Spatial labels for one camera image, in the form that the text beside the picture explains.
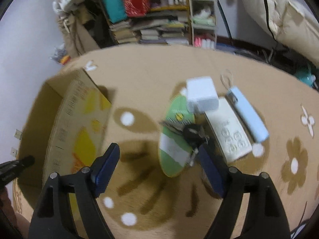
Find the black key bunch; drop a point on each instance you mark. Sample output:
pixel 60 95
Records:
pixel 192 133

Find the white square box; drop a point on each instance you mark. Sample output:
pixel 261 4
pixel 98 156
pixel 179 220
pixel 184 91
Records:
pixel 201 95

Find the brown cardboard box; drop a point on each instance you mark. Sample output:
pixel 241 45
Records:
pixel 64 133

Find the white remote control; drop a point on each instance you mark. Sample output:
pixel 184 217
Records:
pixel 229 132

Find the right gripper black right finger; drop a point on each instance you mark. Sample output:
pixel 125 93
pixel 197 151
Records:
pixel 264 215

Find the white wall outlet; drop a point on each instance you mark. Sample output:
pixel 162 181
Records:
pixel 18 134

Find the beige hanging coat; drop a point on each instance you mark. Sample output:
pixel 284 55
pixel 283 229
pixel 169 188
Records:
pixel 77 40

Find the plastic bag of items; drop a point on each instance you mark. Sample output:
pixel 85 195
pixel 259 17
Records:
pixel 60 55

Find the person's left hand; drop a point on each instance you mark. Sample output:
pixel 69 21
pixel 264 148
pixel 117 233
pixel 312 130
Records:
pixel 19 221

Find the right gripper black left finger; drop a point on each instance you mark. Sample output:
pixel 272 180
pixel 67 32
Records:
pixel 53 218

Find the cream quilted bedding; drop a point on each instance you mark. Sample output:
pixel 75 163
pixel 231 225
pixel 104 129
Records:
pixel 288 22

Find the white plastic storage cart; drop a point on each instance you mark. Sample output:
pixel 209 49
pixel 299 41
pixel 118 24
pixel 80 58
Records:
pixel 203 23

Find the teal toy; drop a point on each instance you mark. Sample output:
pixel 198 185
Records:
pixel 306 76

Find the teal storage box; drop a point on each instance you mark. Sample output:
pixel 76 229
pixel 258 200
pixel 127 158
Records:
pixel 115 10

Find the light blue portable device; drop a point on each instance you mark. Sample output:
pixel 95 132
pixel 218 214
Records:
pixel 244 109

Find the beige patterned plush rug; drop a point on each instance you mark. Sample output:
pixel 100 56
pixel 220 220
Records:
pixel 121 94

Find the wooden bookshelf with books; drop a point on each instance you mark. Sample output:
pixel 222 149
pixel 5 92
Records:
pixel 167 22

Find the green oval hand fan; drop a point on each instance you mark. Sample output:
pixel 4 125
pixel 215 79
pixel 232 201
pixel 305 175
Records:
pixel 173 149

